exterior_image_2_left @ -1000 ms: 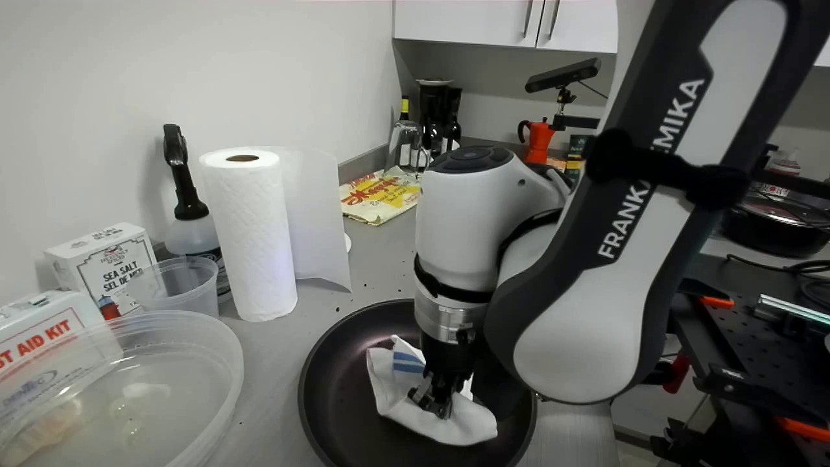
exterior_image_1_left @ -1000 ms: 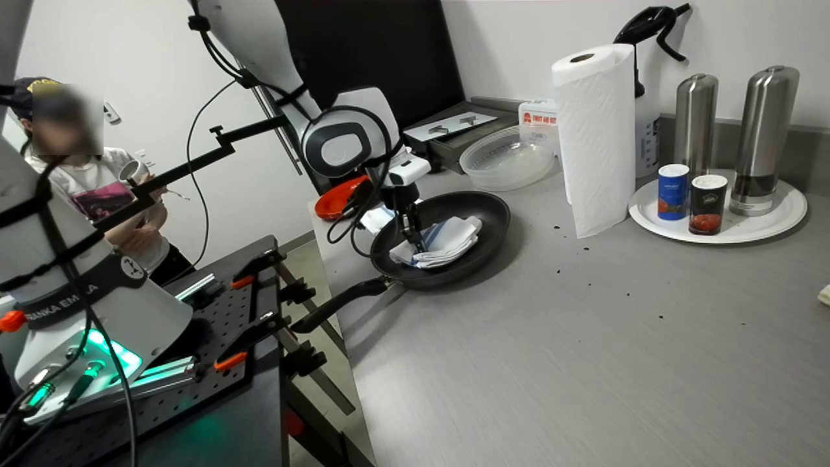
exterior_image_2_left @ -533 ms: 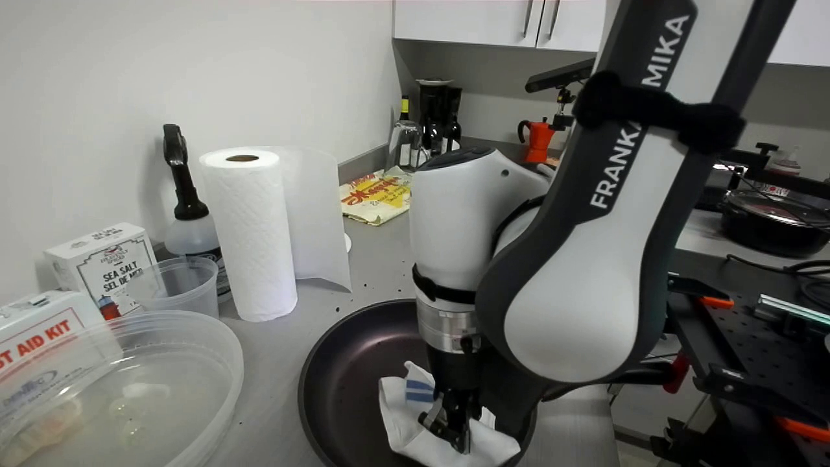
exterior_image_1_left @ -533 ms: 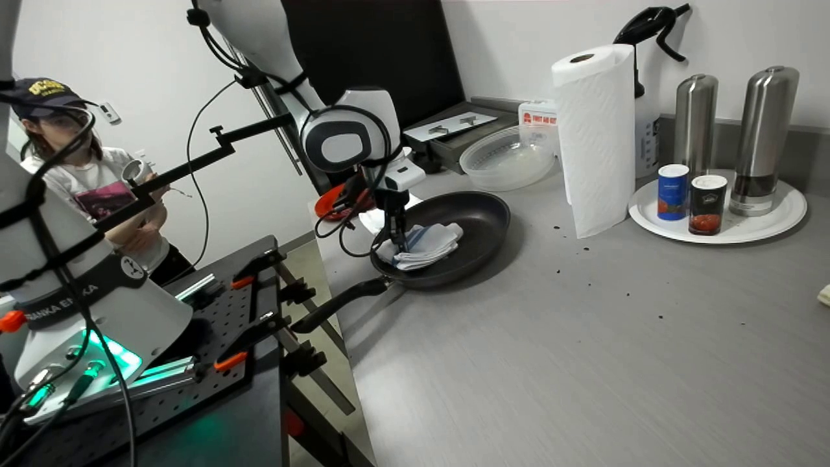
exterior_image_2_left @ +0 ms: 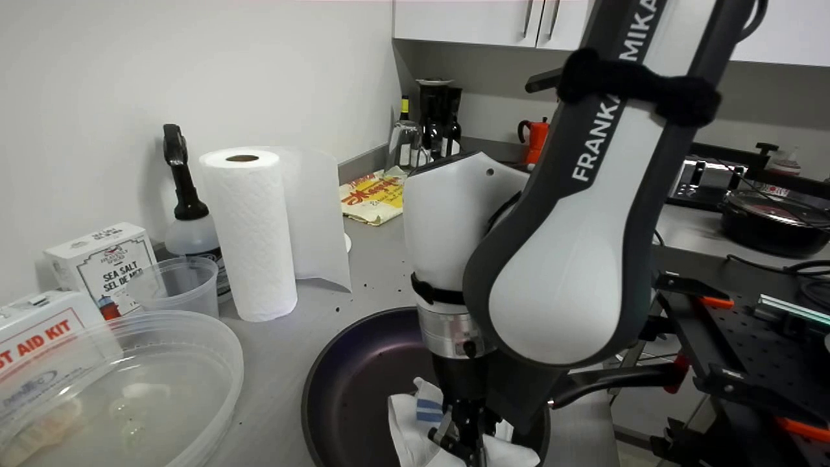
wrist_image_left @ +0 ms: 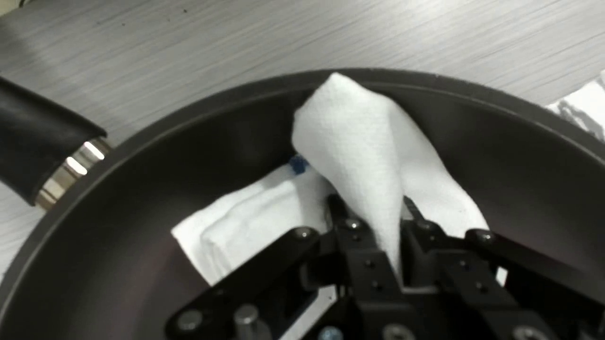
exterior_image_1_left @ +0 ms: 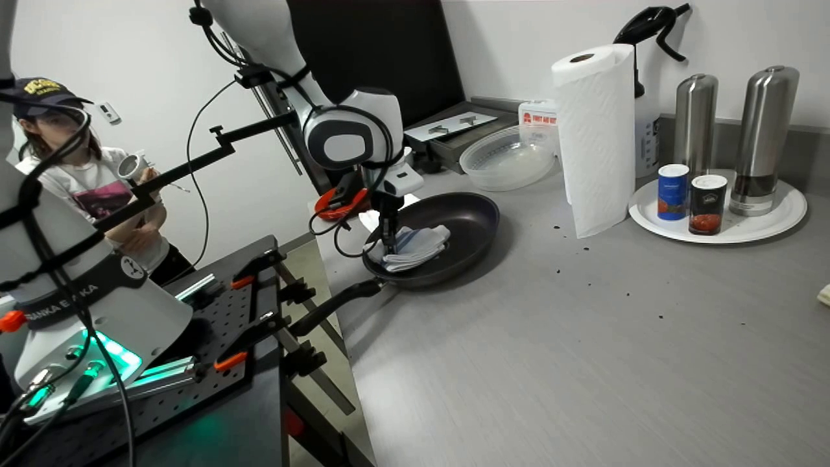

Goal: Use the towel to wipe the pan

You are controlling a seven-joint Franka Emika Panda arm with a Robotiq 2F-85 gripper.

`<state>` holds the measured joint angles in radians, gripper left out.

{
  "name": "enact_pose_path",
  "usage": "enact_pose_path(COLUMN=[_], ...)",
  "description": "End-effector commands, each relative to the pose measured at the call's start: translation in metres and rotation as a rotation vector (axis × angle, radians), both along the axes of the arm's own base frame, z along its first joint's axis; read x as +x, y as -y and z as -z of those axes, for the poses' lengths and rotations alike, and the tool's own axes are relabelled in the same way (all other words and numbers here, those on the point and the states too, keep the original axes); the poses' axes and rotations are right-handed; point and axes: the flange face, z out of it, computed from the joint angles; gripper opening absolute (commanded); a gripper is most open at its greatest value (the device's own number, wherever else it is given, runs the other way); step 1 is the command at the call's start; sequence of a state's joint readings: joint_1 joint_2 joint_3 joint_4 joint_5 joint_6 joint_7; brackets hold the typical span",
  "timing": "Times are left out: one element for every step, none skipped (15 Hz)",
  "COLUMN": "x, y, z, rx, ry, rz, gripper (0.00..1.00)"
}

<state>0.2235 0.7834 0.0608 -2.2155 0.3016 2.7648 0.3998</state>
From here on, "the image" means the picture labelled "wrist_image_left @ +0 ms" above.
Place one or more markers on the white towel with blue stripes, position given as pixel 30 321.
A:
pixel 364 152

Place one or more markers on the black nonstick frying pan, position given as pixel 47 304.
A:
pixel 124 253

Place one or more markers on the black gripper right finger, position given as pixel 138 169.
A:
pixel 478 277

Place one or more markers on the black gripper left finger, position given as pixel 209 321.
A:
pixel 351 266

